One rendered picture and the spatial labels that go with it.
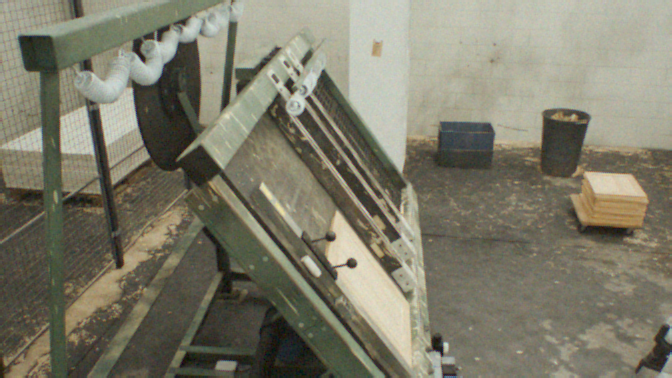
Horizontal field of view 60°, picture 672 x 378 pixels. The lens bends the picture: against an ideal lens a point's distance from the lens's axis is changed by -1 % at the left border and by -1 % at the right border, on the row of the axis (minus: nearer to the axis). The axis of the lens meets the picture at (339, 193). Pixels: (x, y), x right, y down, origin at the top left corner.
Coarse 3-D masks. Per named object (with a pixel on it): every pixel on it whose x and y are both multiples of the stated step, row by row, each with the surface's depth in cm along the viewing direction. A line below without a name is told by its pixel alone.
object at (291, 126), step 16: (272, 80) 240; (288, 96) 247; (272, 112) 248; (288, 128) 250; (304, 128) 255; (304, 144) 252; (320, 160) 255; (320, 176) 258; (336, 176) 258; (336, 192) 260; (352, 208) 263; (368, 224) 265; (368, 240) 268; (384, 240) 269; (384, 256) 271; (400, 272) 274
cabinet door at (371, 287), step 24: (336, 216) 247; (336, 240) 232; (336, 264) 219; (360, 264) 242; (360, 288) 228; (384, 288) 252; (384, 312) 236; (408, 312) 261; (408, 336) 244; (408, 360) 230
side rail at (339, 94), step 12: (312, 48) 364; (324, 72) 363; (324, 84) 366; (336, 84) 368; (336, 96) 368; (348, 108) 371; (348, 120) 374; (360, 120) 374; (360, 132) 377; (372, 144) 379; (384, 156) 382; (396, 168) 388; (396, 180) 388
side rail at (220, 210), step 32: (192, 192) 167; (224, 192) 167; (224, 224) 170; (256, 224) 173; (256, 256) 173; (288, 288) 177; (288, 320) 181; (320, 320) 181; (320, 352) 186; (352, 352) 184
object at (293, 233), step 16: (256, 192) 192; (272, 208) 194; (288, 224) 196; (288, 240) 198; (304, 256) 200; (336, 288) 205; (352, 304) 207; (368, 320) 211; (368, 336) 212; (384, 336) 216; (384, 352) 214; (400, 368) 216
